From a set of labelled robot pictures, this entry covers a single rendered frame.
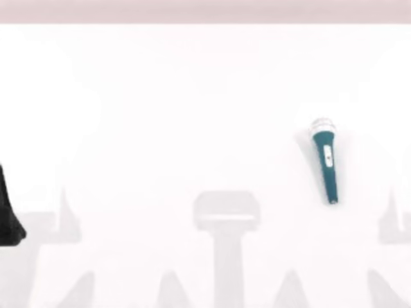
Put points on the teal handheld microphone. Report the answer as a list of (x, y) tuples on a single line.
[(327, 167)]

